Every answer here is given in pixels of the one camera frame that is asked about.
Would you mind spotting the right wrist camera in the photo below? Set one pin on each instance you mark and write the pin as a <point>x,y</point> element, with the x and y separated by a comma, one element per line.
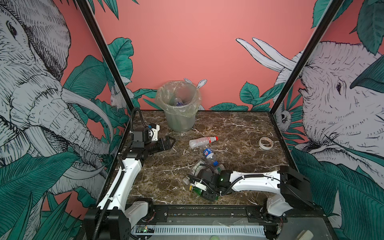
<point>200,186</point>

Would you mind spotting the black front rail frame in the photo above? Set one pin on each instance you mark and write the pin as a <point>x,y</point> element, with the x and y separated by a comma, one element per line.
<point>251,213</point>

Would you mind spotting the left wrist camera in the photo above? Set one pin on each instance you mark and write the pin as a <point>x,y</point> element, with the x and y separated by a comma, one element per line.
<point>147,135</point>

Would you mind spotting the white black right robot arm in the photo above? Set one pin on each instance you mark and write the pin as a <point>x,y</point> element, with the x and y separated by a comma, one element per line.
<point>290,189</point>

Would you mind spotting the clear bottle blue label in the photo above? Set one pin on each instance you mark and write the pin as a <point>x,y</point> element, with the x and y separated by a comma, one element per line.
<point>177,102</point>

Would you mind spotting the white slotted cable duct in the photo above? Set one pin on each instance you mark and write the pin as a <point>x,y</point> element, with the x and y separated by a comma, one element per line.
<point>175,230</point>

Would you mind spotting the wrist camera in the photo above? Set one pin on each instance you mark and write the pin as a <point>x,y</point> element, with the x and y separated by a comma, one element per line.
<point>200,186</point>
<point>147,135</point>

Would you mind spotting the black right corner post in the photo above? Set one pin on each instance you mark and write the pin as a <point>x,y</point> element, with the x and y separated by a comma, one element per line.
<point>326,19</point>

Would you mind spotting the black corner post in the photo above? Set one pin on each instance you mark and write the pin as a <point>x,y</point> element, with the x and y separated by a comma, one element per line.
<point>326,19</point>
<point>88,15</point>

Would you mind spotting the clear bottle green white label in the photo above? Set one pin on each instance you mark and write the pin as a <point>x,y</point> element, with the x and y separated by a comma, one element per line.
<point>194,170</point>

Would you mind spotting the green bottle yellow cap front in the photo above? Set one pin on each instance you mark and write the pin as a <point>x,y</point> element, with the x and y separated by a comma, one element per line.
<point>196,190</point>

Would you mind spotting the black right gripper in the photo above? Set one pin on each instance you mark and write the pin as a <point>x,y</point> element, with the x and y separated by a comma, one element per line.
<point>209,198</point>

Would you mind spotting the black left corner post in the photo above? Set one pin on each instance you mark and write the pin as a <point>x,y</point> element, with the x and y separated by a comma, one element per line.
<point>88,15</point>

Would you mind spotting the clear bottle green cap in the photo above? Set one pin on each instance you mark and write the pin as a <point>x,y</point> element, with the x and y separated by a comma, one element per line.
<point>218,168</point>

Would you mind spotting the clear plastic bin liner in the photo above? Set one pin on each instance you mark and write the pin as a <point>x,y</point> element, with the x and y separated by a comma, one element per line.
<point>189,93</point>

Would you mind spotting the clear bottle red cap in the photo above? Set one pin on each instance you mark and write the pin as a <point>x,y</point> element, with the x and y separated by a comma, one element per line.
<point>202,141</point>

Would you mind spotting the small circuit board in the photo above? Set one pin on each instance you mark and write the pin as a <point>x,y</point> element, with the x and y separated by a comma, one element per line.
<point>145,230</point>

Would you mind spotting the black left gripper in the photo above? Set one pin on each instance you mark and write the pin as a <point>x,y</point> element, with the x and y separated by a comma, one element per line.
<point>168,145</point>

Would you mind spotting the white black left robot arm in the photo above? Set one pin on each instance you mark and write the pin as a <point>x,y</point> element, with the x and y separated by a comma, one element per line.
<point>111,219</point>

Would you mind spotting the small bottle blue label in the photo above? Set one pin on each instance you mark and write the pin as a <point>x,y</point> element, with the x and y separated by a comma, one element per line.
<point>210,157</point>

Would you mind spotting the roll of clear tape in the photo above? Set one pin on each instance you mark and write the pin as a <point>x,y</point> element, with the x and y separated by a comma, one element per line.
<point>266,143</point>

